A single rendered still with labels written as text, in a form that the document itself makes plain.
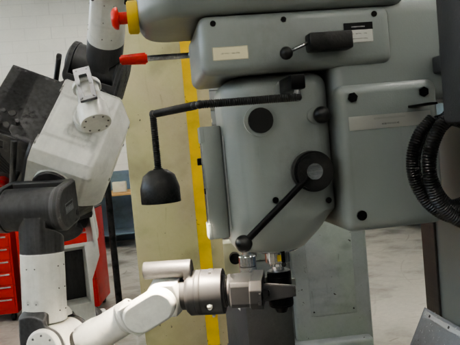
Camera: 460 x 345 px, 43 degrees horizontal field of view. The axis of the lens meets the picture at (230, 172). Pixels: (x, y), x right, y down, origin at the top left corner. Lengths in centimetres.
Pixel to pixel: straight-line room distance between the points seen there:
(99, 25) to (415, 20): 71
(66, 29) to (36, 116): 902
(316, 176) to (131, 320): 45
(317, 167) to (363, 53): 21
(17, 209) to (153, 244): 164
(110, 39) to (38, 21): 904
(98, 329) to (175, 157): 169
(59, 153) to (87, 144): 7
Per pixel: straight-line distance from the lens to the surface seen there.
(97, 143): 134
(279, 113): 101
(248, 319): 145
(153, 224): 282
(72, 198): 128
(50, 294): 126
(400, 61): 108
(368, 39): 105
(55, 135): 134
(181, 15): 99
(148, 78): 282
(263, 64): 99
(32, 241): 124
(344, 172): 102
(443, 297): 135
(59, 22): 1041
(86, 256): 166
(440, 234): 132
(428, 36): 111
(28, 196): 125
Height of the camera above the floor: 152
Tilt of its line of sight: 3 degrees down
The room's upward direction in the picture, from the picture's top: 5 degrees counter-clockwise
